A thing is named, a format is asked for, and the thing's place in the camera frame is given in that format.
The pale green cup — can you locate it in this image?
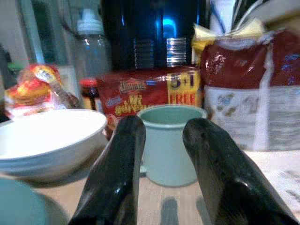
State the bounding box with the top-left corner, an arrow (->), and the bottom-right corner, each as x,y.
136,104 -> 208,188

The white paper with print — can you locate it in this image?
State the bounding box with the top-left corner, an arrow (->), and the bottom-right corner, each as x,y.
243,150 -> 300,218

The orange snack bag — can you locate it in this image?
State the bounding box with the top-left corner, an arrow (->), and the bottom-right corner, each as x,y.
4,63 -> 80,119

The dark jar with red lid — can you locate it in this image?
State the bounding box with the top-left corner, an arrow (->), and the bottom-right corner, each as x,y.
79,78 -> 104,113

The red instant noodle multipack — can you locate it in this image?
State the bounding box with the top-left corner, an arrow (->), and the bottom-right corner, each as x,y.
96,66 -> 203,141

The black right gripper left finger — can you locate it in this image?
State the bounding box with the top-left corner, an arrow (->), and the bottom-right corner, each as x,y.
67,115 -> 147,225

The red and white bread bag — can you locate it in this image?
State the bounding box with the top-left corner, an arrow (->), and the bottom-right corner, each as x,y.
200,30 -> 300,152

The black appliance with blue light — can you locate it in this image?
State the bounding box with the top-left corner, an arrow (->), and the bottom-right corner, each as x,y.
101,0 -> 211,70

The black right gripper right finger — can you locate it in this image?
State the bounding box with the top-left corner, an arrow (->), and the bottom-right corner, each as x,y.
182,118 -> 300,225

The white bowl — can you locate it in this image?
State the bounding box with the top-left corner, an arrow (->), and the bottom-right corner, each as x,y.
0,108 -> 108,183

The clear plastic water bottle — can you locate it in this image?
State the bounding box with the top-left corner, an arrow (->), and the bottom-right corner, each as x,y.
74,9 -> 113,82

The yellow plastic bag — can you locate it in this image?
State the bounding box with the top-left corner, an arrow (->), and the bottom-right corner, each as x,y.
191,18 -> 267,65

